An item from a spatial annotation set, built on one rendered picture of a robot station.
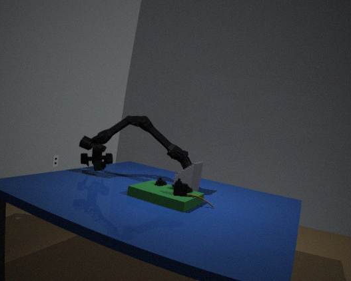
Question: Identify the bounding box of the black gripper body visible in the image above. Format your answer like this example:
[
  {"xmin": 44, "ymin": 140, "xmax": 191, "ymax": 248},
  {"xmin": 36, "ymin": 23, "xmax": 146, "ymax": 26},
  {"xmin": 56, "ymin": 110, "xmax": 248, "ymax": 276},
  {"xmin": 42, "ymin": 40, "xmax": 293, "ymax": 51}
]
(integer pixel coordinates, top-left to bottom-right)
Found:
[{"xmin": 81, "ymin": 153, "xmax": 113, "ymax": 164}]

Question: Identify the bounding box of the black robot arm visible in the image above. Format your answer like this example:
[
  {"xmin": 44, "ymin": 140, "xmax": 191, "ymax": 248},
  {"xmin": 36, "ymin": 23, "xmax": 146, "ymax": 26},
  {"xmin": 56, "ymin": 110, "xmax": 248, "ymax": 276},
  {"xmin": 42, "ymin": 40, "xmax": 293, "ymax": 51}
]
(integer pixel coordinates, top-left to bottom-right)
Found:
[{"xmin": 79, "ymin": 115, "xmax": 192, "ymax": 171}]

